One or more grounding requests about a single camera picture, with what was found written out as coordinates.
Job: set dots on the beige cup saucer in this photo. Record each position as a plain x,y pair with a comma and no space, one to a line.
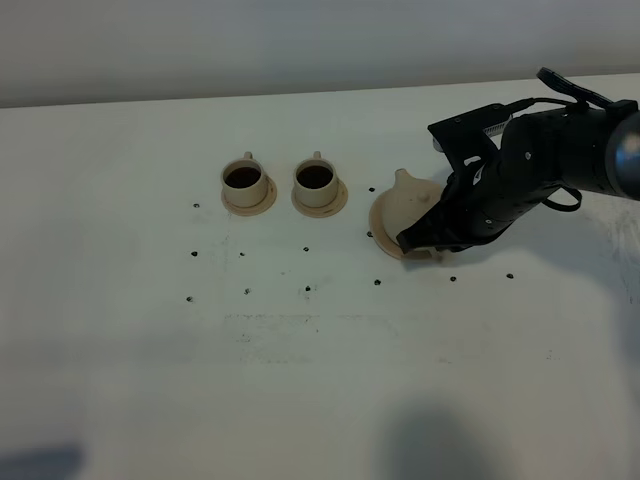
252,200
322,207

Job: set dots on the beige teapot saucer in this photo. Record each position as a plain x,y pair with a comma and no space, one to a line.
377,230

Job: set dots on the beige left cup saucer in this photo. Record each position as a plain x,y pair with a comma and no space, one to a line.
252,200

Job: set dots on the beige right cup saucer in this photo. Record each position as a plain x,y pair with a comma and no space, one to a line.
322,207

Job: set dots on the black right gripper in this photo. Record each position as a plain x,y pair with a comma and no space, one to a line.
494,184

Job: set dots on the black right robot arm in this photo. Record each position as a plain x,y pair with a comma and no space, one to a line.
621,157

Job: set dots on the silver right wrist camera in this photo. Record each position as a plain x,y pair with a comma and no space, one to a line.
490,131

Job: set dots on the beige teacup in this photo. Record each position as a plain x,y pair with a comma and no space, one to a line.
242,172
315,182

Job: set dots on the beige teapot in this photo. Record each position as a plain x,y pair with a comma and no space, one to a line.
408,200

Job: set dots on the beige left teacup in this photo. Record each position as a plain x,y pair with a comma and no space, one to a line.
242,172

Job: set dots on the beige right teacup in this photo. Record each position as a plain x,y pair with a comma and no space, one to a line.
315,182

